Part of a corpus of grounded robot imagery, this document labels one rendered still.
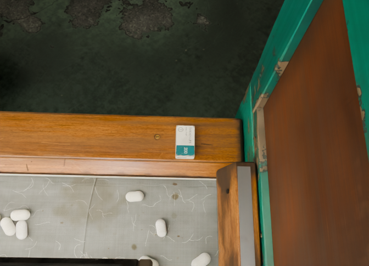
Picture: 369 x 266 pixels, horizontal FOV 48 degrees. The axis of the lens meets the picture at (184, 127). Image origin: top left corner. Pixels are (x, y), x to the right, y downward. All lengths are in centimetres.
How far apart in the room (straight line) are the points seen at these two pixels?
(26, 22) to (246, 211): 148
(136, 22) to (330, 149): 150
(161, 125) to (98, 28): 111
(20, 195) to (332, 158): 57
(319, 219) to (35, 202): 52
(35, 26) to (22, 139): 114
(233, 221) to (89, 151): 30
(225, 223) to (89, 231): 25
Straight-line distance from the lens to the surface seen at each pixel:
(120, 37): 182
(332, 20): 45
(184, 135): 76
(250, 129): 74
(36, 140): 81
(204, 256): 74
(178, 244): 76
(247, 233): 66
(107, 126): 80
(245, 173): 67
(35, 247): 79
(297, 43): 55
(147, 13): 188
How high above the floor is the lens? 150
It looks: 68 degrees down
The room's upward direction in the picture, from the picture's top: 8 degrees clockwise
